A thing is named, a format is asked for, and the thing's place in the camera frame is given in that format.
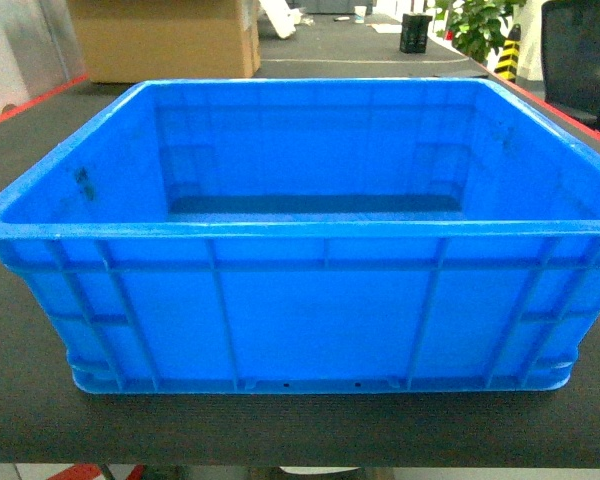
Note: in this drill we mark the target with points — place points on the large blue plastic crate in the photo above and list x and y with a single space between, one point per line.
313 236

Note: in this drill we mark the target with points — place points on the brown cardboard box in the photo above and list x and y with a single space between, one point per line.
134 41

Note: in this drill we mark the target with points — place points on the white paper sheet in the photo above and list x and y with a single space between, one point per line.
386 28

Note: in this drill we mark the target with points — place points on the small black crate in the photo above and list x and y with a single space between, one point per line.
414 33

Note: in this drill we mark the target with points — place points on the white paper cup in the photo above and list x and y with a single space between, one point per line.
360 12

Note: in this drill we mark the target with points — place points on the green potted plant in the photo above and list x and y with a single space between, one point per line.
480 27

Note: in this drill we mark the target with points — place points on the black mesh office chair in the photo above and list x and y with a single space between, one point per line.
570 57

